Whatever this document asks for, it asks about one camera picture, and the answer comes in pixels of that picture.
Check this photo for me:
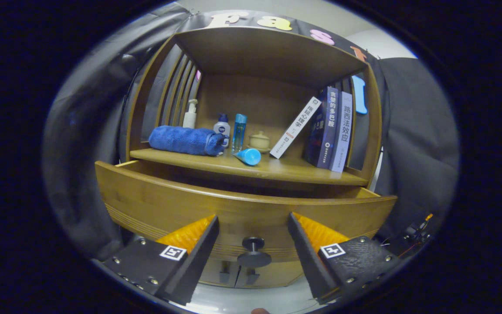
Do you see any lavender book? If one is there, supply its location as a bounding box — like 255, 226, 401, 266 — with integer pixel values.
329, 91, 353, 173

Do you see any wooden countertop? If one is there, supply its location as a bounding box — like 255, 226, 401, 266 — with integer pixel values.
130, 147, 369, 187

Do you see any white pump bottle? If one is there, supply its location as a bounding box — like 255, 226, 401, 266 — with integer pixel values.
183, 99, 199, 129

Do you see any black device with orange tip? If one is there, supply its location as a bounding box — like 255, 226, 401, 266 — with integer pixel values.
401, 213, 434, 247

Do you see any black drawer knob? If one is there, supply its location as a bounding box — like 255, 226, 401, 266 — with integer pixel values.
237, 236, 272, 268

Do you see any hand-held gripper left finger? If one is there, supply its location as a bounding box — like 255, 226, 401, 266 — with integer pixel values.
102, 214, 220, 307

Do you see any wooden drawer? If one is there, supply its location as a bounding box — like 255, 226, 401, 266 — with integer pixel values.
95, 160, 398, 263

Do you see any wooden cabinet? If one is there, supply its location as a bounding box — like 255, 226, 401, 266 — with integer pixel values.
125, 26, 383, 289

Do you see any blue and white tube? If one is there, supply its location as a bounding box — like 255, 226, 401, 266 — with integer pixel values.
234, 148, 262, 167

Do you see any black backdrop cloth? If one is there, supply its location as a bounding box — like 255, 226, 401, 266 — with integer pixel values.
42, 10, 460, 262

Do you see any clear blue bottle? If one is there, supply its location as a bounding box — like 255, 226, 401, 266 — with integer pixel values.
232, 113, 248, 153

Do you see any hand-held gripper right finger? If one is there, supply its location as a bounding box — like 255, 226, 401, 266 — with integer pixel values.
288, 212, 400, 305

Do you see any dark blue book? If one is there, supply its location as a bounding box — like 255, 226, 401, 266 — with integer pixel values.
304, 86, 339, 170

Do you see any wooden cabinet door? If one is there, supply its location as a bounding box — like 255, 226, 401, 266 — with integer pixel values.
198, 257, 242, 287
236, 260, 306, 289

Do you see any white lotion bottle blue cap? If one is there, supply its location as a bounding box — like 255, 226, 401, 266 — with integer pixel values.
213, 113, 231, 147

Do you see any beige lidded teacup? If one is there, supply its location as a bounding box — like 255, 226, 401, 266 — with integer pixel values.
248, 131, 271, 154

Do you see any white book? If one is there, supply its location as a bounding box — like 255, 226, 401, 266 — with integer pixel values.
269, 96, 322, 160

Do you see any folded blue towel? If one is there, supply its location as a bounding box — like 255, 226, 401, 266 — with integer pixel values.
148, 125, 230, 157

